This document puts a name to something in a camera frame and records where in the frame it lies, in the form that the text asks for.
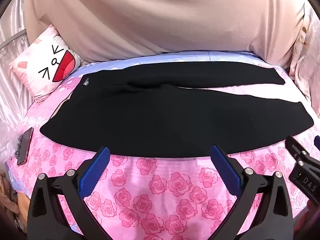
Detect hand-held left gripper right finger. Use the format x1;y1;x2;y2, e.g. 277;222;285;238
209;144;295;240

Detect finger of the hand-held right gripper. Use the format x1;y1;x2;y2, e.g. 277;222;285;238
285;135;312;162

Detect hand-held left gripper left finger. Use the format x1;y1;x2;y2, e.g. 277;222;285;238
27;146;111;240

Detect black pants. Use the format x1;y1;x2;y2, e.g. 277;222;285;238
39;61;314;157

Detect pink rose print bedsheet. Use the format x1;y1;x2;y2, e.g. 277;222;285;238
5;50;320;240

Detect smartphone with red case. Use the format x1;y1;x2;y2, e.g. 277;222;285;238
17;127;34;166

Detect brown cloth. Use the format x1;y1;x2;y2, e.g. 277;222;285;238
0;172;20;220

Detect pale floral cloth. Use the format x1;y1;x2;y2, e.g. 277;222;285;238
289;2;320;119

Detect cartoon face pillow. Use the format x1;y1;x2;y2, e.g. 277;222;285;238
9;25;84;105

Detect pink satin curtain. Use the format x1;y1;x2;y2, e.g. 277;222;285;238
0;4;35;160

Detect dark keychain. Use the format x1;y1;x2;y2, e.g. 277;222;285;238
14;136;24;159

